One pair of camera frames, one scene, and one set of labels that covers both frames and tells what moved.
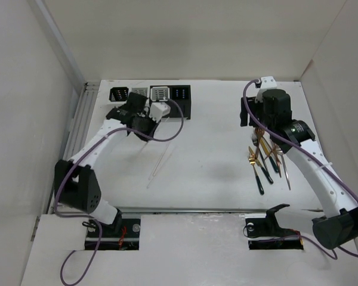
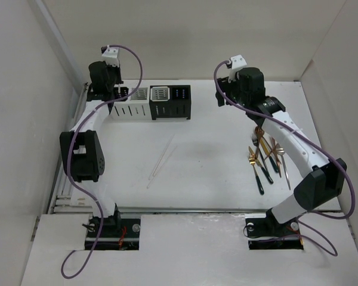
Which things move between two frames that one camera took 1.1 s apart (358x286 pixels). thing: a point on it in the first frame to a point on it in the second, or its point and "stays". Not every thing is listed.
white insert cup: [160, 93] stays
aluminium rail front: [209, 210] stays
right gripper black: [243, 114] to [225, 86]
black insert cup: [119, 94] stays
